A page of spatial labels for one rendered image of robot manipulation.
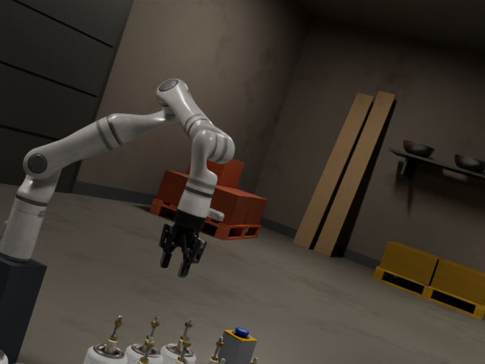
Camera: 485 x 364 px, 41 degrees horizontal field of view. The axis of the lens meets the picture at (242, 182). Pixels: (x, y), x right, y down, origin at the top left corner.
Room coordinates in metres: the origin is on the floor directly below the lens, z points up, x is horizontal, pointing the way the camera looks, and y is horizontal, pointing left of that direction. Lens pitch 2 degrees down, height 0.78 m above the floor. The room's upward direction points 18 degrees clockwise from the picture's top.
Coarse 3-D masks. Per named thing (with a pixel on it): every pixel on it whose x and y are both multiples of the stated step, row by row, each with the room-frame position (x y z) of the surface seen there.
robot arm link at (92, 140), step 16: (96, 128) 1.81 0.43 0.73; (48, 144) 1.81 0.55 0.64; (64, 144) 1.81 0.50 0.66; (80, 144) 1.81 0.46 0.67; (96, 144) 1.81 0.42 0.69; (112, 144) 1.82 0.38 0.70; (32, 160) 1.80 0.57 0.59; (48, 160) 1.80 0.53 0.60; (64, 160) 1.81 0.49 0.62; (32, 176) 1.81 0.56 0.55; (48, 176) 1.82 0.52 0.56
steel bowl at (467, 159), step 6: (456, 156) 7.36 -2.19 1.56; (462, 156) 7.27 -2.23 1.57; (456, 162) 7.38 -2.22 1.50; (462, 162) 7.28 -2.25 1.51; (468, 162) 7.23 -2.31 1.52; (474, 162) 7.21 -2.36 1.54; (480, 162) 7.21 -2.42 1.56; (468, 168) 7.27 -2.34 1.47; (474, 168) 7.24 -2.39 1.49; (480, 168) 7.25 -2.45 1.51
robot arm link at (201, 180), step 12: (204, 132) 1.56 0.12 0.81; (192, 144) 1.58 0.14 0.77; (204, 144) 1.55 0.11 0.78; (216, 144) 1.56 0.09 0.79; (192, 156) 1.58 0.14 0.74; (204, 156) 1.55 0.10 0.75; (192, 168) 1.58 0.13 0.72; (204, 168) 1.56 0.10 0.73; (192, 180) 1.57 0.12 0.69; (204, 180) 1.56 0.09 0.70; (216, 180) 1.58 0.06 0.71; (204, 192) 1.56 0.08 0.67
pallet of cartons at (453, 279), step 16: (384, 256) 6.96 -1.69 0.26; (400, 256) 6.90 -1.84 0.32; (416, 256) 6.83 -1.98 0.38; (432, 256) 6.93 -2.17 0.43; (384, 272) 6.95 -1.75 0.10; (400, 272) 6.88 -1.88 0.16; (416, 272) 6.81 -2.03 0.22; (432, 272) 6.75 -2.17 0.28; (448, 272) 6.71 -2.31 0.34; (464, 272) 6.65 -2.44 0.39; (480, 272) 6.92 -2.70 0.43; (400, 288) 6.85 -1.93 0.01; (416, 288) 7.44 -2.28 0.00; (432, 288) 6.74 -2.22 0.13; (448, 288) 6.69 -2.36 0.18; (464, 288) 6.63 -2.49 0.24; (480, 288) 6.58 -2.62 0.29; (448, 304) 6.74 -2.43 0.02; (464, 304) 7.24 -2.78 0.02; (480, 304) 6.56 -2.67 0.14
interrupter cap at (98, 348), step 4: (96, 344) 1.51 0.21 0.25; (100, 344) 1.53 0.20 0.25; (104, 344) 1.53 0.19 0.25; (96, 348) 1.49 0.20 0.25; (100, 348) 1.51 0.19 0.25; (104, 348) 1.52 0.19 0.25; (116, 348) 1.54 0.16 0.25; (100, 352) 1.47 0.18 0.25; (104, 352) 1.48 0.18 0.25; (116, 352) 1.51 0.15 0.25; (120, 352) 1.52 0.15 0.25; (104, 356) 1.47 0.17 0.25; (108, 356) 1.47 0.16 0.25; (112, 356) 1.47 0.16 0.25; (116, 356) 1.49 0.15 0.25; (120, 356) 1.49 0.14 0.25; (124, 356) 1.51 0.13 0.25
